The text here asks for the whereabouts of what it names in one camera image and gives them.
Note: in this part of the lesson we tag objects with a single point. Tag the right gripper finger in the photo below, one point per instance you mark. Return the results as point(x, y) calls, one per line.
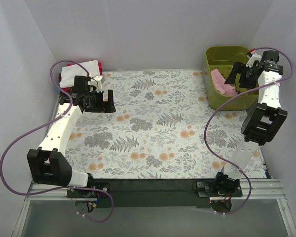
point(236, 69)
point(244, 85)

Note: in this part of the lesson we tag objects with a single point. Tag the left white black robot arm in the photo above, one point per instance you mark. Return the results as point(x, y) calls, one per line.
point(47, 163)

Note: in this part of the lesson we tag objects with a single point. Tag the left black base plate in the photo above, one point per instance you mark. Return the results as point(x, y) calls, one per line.
point(95, 190)

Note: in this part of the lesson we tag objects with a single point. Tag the pink t shirt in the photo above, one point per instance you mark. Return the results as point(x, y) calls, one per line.
point(220, 86)

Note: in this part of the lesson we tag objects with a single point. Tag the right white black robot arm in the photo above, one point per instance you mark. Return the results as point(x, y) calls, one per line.
point(262, 123)

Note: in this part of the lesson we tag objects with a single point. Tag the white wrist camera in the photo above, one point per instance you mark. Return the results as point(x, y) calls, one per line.
point(97, 83)
point(252, 56)

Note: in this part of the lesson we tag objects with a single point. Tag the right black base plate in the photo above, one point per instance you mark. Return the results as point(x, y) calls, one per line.
point(206, 188)

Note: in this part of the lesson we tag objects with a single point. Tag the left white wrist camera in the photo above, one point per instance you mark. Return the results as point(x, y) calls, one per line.
point(97, 83)

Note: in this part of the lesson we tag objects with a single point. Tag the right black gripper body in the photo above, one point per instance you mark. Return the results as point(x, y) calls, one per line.
point(244, 74)

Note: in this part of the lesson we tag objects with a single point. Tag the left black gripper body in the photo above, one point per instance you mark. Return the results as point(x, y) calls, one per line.
point(98, 102)

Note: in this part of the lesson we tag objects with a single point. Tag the floral table mat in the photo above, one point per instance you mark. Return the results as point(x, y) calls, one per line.
point(163, 127)

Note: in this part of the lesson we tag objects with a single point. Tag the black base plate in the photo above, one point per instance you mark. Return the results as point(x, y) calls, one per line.
point(95, 190)
point(206, 188)

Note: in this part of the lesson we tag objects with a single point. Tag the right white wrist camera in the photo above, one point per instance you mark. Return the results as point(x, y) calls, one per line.
point(252, 56)

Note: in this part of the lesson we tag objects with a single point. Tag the aluminium frame rail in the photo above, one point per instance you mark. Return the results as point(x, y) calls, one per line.
point(261, 189)

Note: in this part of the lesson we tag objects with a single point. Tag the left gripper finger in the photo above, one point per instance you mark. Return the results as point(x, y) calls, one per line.
point(106, 110)
point(110, 106)

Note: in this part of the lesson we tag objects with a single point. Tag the white folded t shirt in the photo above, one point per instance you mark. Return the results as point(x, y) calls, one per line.
point(74, 72)

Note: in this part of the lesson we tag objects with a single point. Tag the green plastic basket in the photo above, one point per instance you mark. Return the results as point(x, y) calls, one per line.
point(223, 58)

